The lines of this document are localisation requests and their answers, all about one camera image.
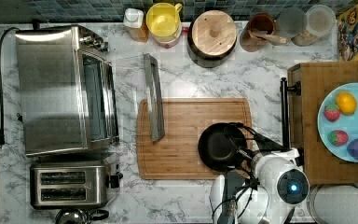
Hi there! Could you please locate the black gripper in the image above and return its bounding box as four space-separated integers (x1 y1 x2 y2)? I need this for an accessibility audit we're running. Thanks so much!
224 122 289 156

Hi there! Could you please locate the bamboo cutting board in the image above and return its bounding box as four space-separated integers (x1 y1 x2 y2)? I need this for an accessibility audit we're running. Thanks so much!
136 98 252 180

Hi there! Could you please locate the brown wooden utensil cup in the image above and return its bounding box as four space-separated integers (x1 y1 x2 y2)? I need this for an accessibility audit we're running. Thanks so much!
240 13 276 52

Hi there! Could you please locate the clear lidded container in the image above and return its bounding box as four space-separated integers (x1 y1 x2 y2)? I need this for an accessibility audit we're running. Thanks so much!
292 5 336 47

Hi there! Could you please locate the steel kettle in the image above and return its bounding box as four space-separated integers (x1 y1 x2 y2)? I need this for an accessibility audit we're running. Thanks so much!
55 208 109 224

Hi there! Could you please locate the black pot with wooden lid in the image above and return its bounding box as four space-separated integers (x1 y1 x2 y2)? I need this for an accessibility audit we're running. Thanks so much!
187 10 237 68

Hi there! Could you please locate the stainless two-slot toaster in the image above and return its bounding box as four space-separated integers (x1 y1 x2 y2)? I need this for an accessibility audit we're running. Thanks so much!
30 153 123 209

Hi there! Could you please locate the yellow mug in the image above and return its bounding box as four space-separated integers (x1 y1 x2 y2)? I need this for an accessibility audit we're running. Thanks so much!
145 3 183 48

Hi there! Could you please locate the black rail on shelf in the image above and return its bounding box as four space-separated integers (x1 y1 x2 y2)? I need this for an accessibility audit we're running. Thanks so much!
280 77 301 148

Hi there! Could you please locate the frosted plastic cup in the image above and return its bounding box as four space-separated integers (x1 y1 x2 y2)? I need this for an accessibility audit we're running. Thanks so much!
276 7 307 38

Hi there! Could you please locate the red strawberry with green leaf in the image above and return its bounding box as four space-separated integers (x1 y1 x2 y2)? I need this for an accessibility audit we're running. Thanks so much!
327 130 349 146

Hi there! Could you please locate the yellow toy lemon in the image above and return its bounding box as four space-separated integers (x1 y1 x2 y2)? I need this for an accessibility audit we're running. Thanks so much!
336 91 357 115

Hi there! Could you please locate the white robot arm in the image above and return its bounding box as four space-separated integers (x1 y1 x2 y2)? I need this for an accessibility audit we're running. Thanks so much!
198 123 310 224

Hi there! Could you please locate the black power cord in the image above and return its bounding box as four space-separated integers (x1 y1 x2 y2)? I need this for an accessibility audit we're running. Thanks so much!
0 26 21 151

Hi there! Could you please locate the stainless toaster oven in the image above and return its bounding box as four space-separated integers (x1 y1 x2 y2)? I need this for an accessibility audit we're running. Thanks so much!
15 25 119 157

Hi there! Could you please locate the light blue plate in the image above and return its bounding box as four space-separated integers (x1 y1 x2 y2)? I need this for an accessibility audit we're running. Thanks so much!
317 83 358 162

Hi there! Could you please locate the white capped bottle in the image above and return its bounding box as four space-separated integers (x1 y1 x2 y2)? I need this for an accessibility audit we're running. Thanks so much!
123 8 148 43

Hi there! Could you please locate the red toy strawberry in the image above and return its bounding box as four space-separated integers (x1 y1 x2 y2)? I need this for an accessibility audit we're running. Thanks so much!
324 104 341 122

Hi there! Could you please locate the wooden pestle stick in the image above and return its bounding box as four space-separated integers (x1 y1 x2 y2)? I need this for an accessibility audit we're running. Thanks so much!
251 31 287 44

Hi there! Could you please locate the black bowl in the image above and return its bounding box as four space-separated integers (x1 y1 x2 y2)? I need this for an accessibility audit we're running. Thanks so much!
198 123 248 172

